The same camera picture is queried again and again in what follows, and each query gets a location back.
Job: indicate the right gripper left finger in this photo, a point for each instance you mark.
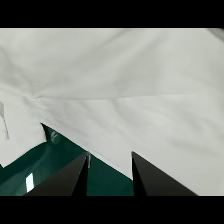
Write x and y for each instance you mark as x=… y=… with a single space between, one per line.
x=71 y=180

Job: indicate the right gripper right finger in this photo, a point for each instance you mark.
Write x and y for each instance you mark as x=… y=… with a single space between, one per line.
x=150 y=181

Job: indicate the white T-shirt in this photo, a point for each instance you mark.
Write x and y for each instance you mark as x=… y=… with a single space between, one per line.
x=133 y=83

